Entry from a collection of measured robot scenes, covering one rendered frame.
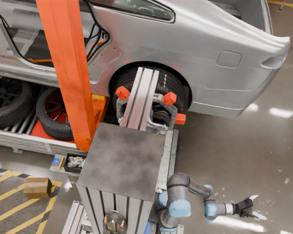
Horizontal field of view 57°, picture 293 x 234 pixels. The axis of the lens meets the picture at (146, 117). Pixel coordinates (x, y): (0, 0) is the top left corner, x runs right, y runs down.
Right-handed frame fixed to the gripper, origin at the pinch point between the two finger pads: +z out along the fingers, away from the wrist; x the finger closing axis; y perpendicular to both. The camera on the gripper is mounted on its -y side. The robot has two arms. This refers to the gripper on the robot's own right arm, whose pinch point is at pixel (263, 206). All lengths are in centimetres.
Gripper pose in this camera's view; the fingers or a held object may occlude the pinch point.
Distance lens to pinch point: 190.0
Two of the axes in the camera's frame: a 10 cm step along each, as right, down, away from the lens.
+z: 10.0, 0.0, 0.9
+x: 0.6, 7.3, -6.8
